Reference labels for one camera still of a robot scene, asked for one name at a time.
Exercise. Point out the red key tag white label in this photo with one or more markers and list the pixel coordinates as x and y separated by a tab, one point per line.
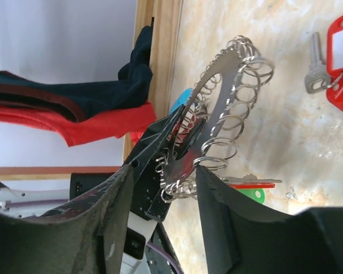
334	56

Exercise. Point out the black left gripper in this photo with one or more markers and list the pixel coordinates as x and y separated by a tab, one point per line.
146	201

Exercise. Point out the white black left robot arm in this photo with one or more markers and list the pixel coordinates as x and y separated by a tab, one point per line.
88	233

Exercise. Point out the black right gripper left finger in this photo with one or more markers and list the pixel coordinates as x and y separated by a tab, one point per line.
85	235

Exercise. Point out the red shirt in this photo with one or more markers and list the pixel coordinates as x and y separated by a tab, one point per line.
106	124

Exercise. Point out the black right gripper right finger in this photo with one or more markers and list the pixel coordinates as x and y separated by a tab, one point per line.
243	236

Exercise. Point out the dark navy garment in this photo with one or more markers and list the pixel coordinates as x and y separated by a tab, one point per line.
80	101

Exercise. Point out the green key tag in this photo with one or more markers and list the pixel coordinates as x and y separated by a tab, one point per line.
257	194

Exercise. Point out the steel key ring disc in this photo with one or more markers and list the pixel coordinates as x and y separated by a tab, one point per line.
224	96

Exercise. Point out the blue handled key ring disc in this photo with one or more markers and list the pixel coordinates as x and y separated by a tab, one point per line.
182	99

